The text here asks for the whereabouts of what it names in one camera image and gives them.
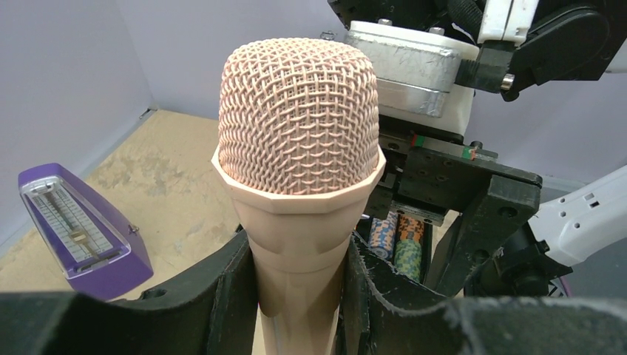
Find red poker chip roll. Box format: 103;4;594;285
396;214;425;243

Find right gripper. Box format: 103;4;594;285
364;115;542;297

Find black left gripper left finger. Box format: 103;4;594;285
1;231;258;354

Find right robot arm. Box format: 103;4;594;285
330;1;626;297

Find black poker chip case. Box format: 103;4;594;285
356;212;433;283

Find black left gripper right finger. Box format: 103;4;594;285
342;234;626;354

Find green poker chip roll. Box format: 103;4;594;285
393;240;422;283

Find pink plastic microphone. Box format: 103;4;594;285
211;38;386;354

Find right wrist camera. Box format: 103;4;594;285
345;21;479;135

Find purple metronome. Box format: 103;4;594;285
18;163;154;300

